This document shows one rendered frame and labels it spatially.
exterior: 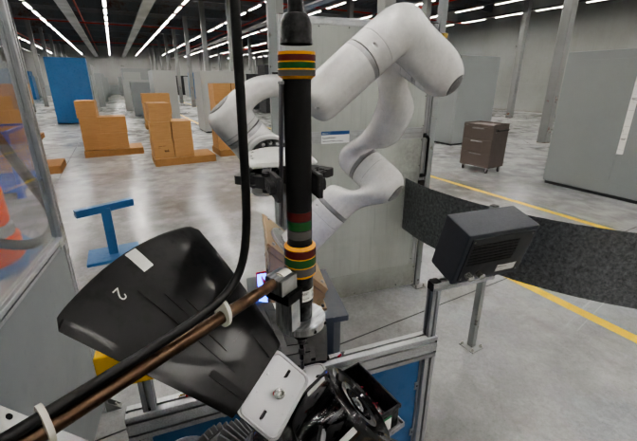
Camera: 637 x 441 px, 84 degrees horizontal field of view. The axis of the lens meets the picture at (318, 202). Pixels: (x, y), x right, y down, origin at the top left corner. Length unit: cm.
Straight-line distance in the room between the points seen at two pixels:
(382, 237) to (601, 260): 134
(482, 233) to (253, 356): 77
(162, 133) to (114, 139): 195
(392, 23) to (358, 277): 233
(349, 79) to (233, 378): 51
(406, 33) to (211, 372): 64
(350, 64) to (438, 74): 23
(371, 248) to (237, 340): 235
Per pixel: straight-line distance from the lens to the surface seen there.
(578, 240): 225
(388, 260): 293
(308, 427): 51
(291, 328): 51
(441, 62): 84
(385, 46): 72
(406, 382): 136
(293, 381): 53
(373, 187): 108
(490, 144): 720
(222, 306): 41
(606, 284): 236
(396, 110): 96
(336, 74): 68
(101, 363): 96
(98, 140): 961
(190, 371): 48
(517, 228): 119
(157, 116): 788
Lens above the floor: 163
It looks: 19 degrees down
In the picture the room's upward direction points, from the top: straight up
